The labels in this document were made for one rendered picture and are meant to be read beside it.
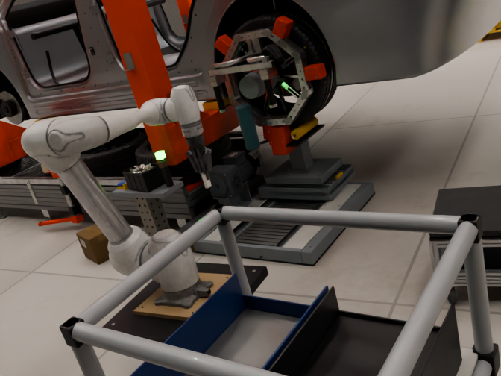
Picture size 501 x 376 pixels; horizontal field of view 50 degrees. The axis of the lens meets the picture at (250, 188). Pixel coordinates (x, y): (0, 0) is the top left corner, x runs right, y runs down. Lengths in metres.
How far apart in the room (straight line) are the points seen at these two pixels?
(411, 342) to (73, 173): 1.57
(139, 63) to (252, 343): 2.21
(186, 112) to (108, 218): 0.52
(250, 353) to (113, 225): 1.23
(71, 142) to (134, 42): 1.28
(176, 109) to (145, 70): 0.81
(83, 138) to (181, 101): 0.53
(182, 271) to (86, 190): 0.46
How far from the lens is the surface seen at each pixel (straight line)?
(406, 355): 0.61
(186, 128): 2.24
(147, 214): 3.19
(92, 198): 2.06
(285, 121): 3.08
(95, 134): 1.86
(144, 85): 3.05
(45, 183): 4.39
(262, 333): 1.03
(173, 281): 2.09
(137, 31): 3.01
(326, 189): 3.16
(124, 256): 2.18
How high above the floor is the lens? 1.39
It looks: 21 degrees down
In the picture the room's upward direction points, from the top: 15 degrees counter-clockwise
